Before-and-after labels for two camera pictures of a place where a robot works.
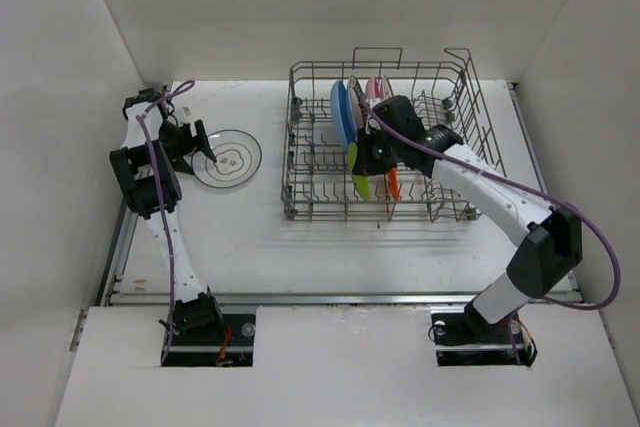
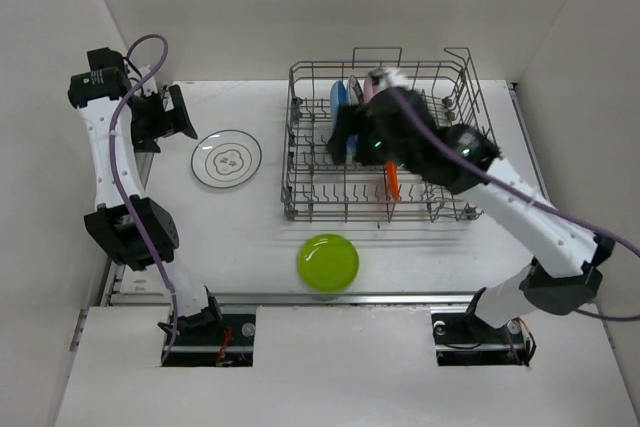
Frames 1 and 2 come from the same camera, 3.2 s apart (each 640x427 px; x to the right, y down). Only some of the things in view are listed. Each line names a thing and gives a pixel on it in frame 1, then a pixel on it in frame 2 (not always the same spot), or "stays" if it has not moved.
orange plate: (394, 182) stays
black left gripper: (190, 143) -> (145, 139)
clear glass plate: (238, 158) stays
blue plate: (343, 113) stays
